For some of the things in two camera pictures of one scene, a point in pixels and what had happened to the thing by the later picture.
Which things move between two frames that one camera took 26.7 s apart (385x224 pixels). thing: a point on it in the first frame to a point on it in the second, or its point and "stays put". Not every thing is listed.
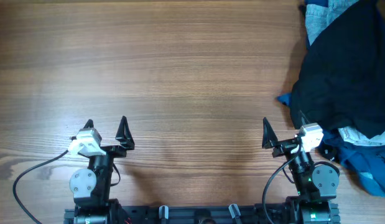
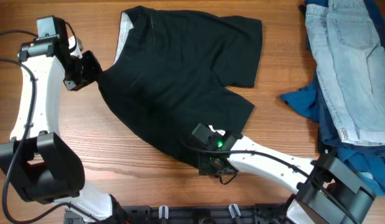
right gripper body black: [284, 147] to [206, 165]
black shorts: [345, 78] to [171, 71]
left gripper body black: [115, 151] to [83, 71]
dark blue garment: [372, 163] stays put
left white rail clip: [166, 211] stays put
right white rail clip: [234, 211] stays put
